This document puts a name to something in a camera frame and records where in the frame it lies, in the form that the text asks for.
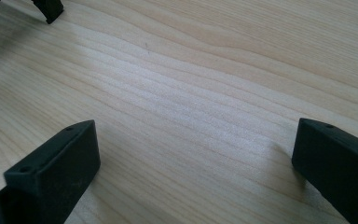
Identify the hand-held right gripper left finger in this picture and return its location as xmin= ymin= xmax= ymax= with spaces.
xmin=0 ymin=119 xmax=102 ymax=224

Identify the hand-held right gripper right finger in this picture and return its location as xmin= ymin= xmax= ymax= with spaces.
xmin=291 ymin=117 xmax=358 ymax=224

